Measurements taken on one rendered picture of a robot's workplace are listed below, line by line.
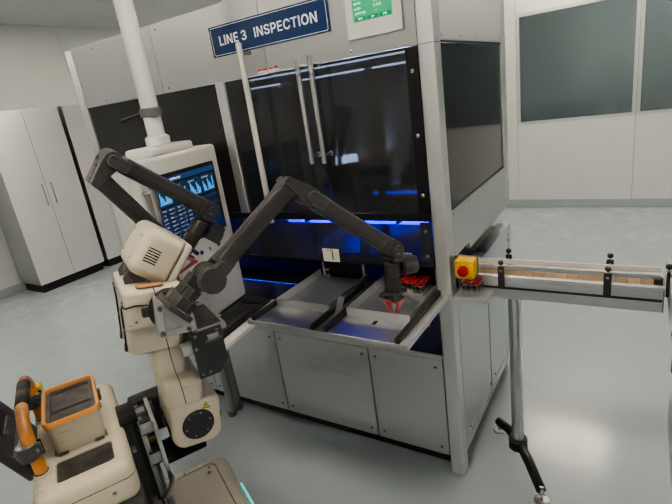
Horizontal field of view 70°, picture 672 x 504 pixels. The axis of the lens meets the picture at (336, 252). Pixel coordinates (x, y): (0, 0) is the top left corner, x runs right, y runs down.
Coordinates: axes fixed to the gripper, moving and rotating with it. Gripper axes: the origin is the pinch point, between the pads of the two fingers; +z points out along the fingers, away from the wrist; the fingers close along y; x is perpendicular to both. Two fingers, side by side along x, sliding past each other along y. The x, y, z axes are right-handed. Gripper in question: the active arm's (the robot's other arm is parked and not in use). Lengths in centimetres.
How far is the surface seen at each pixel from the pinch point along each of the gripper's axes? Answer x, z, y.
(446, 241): -12.3, -24.0, 21.6
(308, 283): 53, -2, 22
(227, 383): 99, 51, 10
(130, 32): 95, -109, -25
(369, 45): 11, -95, 10
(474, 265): -22.1, -15.0, 24.0
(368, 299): 17.9, -0.4, 13.9
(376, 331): 2.8, 3.6, -8.6
